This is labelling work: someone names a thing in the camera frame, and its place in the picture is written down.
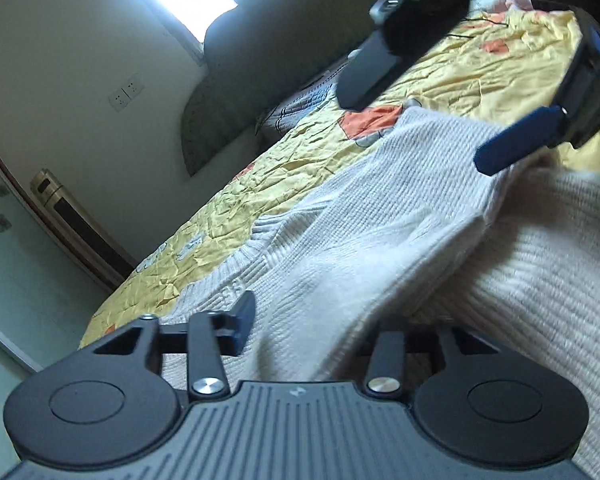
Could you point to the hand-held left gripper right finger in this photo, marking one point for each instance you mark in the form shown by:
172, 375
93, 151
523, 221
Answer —
387, 345

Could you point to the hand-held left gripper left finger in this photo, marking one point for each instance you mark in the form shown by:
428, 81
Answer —
245, 320

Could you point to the yellow printed quilt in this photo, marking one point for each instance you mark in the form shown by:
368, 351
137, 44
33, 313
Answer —
290, 160

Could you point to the grey scalloped headboard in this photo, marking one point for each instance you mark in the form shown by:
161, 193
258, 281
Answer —
230, 85

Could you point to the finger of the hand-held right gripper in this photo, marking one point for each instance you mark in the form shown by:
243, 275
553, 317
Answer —
520, 135
365, 77

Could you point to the white knit sweater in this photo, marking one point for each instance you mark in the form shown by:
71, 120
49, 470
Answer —
380, 210

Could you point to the white wall socket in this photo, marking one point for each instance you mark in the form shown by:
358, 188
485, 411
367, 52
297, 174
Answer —
134, 87
117, 99

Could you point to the frosted glass sliding door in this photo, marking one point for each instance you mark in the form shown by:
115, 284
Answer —
10, 260

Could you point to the patterned pillow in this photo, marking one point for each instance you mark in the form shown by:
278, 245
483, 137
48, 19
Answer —
290, 110

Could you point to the gold tower air conditioner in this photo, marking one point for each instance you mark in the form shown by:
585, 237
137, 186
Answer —
65, 205

